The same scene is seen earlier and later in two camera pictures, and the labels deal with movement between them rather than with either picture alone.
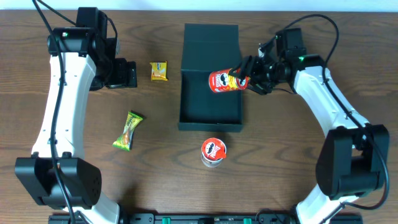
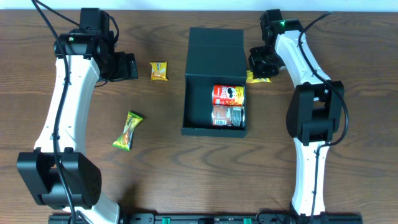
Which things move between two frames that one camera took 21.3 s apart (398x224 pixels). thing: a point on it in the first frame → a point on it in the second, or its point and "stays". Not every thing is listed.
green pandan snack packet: (124, 141) stays
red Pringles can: (220, 81) → (228, 94)
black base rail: (209, 218) stays
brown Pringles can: (213, 151) → (233, 116)
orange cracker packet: (158, 71) stays
